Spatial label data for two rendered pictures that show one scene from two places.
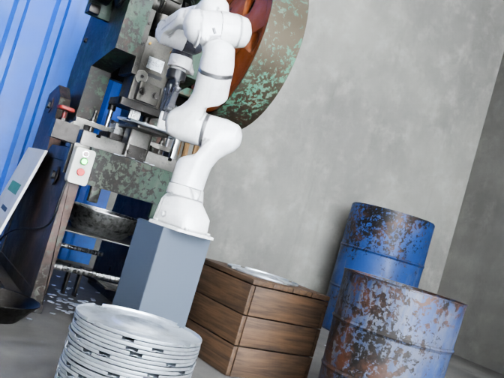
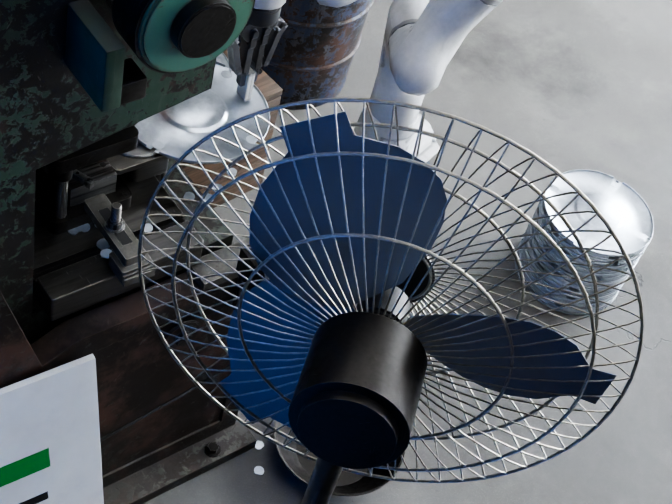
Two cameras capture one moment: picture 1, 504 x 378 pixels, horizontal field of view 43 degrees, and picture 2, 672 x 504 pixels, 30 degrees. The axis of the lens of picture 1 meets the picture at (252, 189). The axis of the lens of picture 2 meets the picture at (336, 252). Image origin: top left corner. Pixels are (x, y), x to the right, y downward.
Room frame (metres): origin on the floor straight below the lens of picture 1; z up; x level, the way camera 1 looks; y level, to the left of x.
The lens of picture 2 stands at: (2.80, 2.13, 2.39)
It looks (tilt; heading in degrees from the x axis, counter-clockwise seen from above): 48 degrees down; 251
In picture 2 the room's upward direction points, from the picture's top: 17 degrees clockwise
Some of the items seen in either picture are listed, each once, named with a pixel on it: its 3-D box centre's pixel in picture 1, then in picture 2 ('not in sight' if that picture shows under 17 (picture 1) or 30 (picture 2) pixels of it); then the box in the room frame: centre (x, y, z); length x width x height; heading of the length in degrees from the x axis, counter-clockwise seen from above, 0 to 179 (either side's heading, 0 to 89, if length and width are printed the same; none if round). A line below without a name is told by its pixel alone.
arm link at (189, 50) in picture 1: (190, 39); not in sight; (2.43, 0.39, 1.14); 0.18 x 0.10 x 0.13; 17
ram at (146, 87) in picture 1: (149, 71); not in sight; (2.75, 0.56, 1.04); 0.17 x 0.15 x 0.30; 29
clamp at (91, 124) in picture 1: (90, 121); (117, 228); (2.71, 0.73, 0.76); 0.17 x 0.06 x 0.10; 119
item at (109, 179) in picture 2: (128, 133); (73, 162); (2.78, 0.58, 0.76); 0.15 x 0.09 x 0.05; 119
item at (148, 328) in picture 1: (139, 324); (598, 212); (1.47, 0.16, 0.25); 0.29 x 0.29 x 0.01
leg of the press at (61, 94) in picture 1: (38, 181); (64, 401); (2.78, 0.88, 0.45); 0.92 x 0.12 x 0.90; 29
